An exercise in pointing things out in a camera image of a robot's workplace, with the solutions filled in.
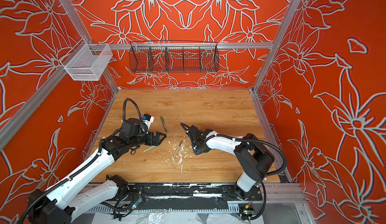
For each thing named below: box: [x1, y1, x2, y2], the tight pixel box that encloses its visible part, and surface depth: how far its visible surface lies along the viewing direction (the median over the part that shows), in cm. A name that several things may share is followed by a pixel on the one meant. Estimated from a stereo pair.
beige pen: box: [173, 140, 183, 160], surface depth 89 cm
